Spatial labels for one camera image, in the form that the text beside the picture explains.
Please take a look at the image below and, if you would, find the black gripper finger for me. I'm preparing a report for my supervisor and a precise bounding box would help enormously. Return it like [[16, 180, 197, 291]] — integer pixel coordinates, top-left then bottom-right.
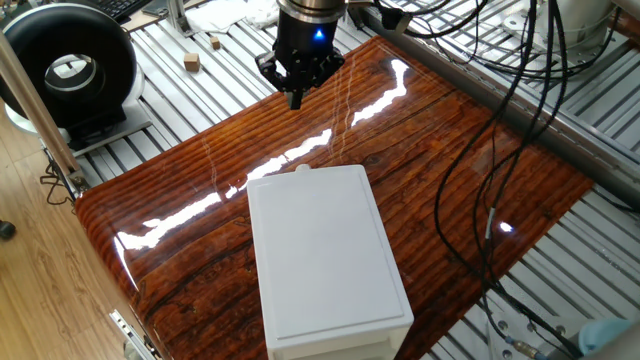
[[254, 51, 296, 111], [294, 51, 347, 111]]

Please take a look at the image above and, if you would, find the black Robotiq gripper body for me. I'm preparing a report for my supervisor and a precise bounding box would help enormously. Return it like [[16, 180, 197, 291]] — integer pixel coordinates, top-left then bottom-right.
[[273, 13, 346, 89]]

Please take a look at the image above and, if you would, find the white plastic drawer cabinet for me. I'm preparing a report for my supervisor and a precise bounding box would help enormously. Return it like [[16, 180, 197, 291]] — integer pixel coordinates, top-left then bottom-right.
[[245, 163, 416, 360]]

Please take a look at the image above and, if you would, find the white crumpled cloth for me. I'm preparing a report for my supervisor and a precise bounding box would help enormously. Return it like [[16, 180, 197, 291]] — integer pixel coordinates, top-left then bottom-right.
[[184, 0, 281, 35]]

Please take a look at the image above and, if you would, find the black computer keyboard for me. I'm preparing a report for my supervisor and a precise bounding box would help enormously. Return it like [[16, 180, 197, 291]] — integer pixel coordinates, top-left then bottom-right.
[[88, 0, 154, 25]]

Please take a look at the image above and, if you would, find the glossy wood grain mat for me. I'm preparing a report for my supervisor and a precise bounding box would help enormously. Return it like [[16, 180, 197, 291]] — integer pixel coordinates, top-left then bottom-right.
[[74, 34, 595, 360]]

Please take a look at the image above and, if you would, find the white cylindrical machine base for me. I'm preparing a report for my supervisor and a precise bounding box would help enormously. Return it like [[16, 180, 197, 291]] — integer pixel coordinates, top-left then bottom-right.
[[502, 0, 619, 39]]

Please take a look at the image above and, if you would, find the grey robot mounting plate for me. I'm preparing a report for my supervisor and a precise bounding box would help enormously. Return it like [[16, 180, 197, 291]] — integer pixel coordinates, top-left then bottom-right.
[[487, 299, 584, 360]]

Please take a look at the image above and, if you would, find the black inline cable connector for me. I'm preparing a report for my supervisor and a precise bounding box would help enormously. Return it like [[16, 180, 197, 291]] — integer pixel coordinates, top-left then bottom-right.
[[380, 5, 412, 32]]

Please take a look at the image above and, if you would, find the short aluminium profile post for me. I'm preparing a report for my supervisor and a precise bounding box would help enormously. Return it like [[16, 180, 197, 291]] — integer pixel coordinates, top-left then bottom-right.
[[166, 0, 196, 39]]

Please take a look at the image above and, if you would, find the grey flat base plate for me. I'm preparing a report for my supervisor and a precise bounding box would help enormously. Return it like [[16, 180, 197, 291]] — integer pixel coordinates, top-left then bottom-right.
[[69, 99, 154, 159]]

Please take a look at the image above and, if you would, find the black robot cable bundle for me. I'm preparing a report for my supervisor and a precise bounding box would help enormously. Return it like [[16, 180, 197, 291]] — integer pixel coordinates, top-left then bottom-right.
[[369, 0, 626, 359]]

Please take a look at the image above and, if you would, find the silver corner bracket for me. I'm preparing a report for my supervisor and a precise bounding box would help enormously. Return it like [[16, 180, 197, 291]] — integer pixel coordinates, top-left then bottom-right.
[[67, 168, 92, 195]]

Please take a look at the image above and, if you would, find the grey cable ferrule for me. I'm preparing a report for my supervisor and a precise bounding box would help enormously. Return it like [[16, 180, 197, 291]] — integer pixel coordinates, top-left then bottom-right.
[[483, 207, 498, 241]]

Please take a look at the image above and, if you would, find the slanted beige frame bar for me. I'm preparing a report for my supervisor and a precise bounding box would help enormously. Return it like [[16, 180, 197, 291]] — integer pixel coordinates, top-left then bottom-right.
[[0, 29, 91, 194]]

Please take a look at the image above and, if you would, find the black ring shaped device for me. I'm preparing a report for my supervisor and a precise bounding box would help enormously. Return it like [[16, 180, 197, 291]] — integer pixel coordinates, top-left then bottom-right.
[[0, 2, 146, 151]]

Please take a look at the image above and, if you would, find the thin black floor cable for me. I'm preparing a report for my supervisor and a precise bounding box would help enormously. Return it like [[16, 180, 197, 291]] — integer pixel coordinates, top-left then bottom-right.
[[38, 149, 79, 207]]

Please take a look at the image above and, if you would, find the silver metal bracket strip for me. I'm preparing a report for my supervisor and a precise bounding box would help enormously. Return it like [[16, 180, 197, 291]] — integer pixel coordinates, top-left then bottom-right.
[[108, 308, 164, 360]]

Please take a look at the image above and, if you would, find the aluminium table edge rail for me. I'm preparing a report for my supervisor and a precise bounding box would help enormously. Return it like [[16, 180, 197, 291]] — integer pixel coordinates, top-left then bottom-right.
[[357, 4, 640, 209]]

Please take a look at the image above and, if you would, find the metal cable plug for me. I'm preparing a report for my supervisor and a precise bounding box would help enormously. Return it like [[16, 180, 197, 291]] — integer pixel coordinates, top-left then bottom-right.
[[504, 335, 551, 360]]

